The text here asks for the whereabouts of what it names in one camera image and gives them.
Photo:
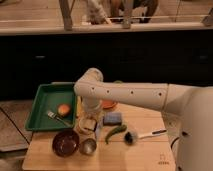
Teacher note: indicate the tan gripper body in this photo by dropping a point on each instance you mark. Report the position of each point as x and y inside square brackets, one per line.
[87, 123]

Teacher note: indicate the light blue eraser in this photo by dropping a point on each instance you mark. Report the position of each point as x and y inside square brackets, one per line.
[98, 131]

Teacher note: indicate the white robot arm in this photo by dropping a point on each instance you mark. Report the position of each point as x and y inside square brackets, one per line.
[194, 104]

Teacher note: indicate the white paper cup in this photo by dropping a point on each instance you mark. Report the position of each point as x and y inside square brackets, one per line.
[83, 132]

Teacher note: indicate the small metal cup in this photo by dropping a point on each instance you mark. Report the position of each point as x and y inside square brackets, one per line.
[88, 146]

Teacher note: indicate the blue sponge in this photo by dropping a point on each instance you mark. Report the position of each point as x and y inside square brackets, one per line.
[112, 119]

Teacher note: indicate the orange bowl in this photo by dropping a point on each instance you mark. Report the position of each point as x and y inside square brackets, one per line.
[107, 104]

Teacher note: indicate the orange fruit toy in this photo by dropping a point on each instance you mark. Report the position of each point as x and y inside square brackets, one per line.
[63, 110]

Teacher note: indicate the dark red bowl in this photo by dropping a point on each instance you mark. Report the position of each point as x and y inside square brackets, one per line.
[65, 143]

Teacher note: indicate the wooden board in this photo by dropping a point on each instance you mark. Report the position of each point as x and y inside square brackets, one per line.
[151, 154]

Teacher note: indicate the silver fork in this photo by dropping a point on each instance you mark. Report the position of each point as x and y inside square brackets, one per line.
[56, 117]

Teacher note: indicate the green plastic tray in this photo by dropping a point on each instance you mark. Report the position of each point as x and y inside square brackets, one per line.
[48, 98]

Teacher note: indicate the black white dish brush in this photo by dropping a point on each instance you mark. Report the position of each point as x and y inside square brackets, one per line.
[132, 137]

